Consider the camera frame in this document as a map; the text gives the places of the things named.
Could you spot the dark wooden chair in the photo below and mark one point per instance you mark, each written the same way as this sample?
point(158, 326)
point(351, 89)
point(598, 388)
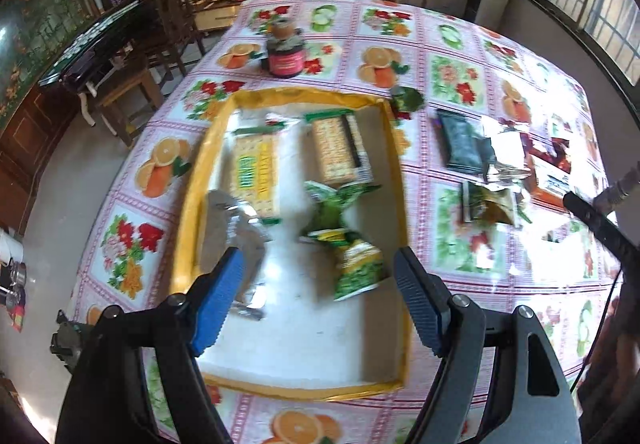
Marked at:
point(172, 24)

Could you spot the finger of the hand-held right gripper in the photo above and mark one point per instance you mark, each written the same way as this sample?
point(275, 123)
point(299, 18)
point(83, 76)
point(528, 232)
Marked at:
point(592, 221)

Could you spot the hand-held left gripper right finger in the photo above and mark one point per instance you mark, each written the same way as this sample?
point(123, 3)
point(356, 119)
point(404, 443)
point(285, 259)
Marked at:
point(417, 304)

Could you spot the dark jar with pink label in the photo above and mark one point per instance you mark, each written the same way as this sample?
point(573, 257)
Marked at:
point(286, 62)

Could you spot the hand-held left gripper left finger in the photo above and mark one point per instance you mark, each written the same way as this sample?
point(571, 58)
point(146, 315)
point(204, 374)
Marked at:
point(215, 304)

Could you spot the floral wall mural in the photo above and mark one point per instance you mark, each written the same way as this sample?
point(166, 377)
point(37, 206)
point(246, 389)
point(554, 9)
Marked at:
point(35, 14)

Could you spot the yellow cardboard box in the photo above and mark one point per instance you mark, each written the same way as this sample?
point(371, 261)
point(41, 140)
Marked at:
point(310, 392)

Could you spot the white bucket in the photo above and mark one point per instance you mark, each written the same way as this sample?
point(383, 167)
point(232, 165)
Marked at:
point(10, 246)

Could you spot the green triangular snack packet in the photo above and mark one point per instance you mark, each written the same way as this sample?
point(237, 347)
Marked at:
point(406, 99)

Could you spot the steel pot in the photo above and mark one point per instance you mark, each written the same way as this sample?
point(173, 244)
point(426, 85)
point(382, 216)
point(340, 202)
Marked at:
point(16, 274)

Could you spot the black glossy table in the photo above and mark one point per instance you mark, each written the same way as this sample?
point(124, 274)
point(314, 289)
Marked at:
point(100, 49)

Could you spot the wafer packet with green label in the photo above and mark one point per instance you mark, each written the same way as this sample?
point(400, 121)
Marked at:
point(255, 174)

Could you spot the dark green snack packet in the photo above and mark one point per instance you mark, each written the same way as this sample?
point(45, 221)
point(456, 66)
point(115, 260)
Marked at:
point(462, 142)

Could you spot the fruit and flower tablecloth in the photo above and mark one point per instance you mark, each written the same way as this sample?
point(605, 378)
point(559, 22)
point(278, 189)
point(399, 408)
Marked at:
point(345, 74)

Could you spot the small beige tape roll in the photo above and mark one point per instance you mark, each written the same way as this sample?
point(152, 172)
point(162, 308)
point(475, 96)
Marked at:
point(283, 28)

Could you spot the red white snack packet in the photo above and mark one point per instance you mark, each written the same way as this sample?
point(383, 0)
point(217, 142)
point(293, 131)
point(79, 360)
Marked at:
point(550, 181)

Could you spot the wafer packet with dark stripe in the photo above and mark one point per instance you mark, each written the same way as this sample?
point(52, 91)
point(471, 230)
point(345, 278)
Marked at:
point(337, 149)

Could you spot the person's right forearm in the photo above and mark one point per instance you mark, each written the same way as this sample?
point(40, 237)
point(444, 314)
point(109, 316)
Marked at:
point(610, 384)

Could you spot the small wooden stool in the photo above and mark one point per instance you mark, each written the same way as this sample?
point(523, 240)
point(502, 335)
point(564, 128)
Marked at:
point(125, 89)

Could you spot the silver white snack packet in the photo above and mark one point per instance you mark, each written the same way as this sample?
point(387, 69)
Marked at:
point(505, 144)

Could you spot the silver foil packet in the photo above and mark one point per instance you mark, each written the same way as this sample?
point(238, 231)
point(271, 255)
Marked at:
point(235, 234)

